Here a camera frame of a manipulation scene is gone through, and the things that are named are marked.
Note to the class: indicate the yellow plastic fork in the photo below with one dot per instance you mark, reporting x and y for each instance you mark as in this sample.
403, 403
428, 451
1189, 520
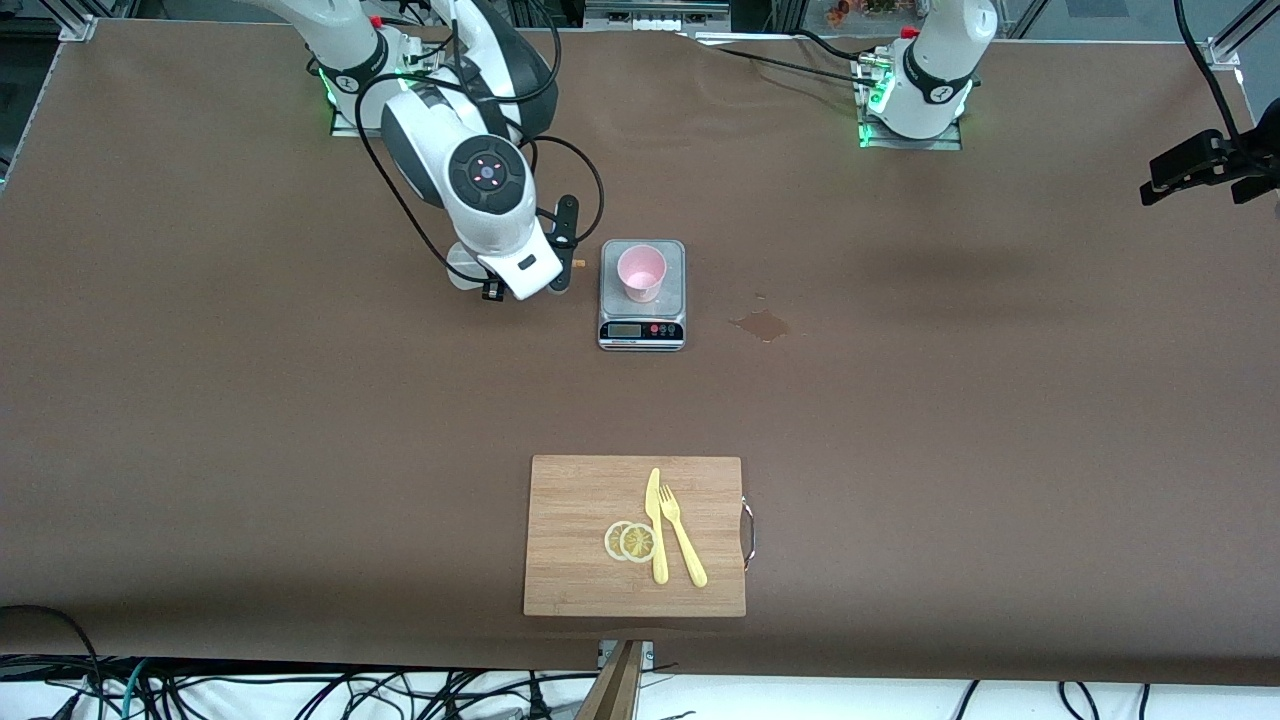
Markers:
688, 555

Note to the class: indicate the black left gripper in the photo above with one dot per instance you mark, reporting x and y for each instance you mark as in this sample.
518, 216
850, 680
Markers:
1222, 153

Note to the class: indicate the wooden cutting board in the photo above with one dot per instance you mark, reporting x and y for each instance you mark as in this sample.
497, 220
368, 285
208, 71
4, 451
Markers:
580, 560

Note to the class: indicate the tray with food items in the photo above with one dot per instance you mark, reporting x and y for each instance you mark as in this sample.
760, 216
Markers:
860, 10

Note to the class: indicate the silver digital kitchen scale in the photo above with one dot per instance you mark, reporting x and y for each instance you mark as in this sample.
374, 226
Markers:
625, 330

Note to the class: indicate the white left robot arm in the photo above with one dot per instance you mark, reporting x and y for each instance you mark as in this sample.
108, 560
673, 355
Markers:
940, 60

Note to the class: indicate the yellow plastic knife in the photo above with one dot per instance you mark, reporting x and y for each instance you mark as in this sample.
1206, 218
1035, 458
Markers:
659, 560

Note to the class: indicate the aluminium frame corner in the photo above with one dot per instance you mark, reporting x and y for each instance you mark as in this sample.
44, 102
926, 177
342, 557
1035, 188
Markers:
75, 20
1225, 45

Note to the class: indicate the pink paper cup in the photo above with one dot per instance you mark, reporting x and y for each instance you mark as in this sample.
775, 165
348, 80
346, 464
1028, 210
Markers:
640, 270

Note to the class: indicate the metal table bracket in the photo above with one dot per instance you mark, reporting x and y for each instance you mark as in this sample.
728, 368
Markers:
648, 655

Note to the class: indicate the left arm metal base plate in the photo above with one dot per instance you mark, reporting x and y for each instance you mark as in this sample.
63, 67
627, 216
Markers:
910, 144

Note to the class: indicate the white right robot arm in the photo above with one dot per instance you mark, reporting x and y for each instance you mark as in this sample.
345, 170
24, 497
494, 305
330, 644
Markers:
480, 210

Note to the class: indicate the white power strip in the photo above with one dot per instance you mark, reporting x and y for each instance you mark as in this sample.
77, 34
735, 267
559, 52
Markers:
650, 22

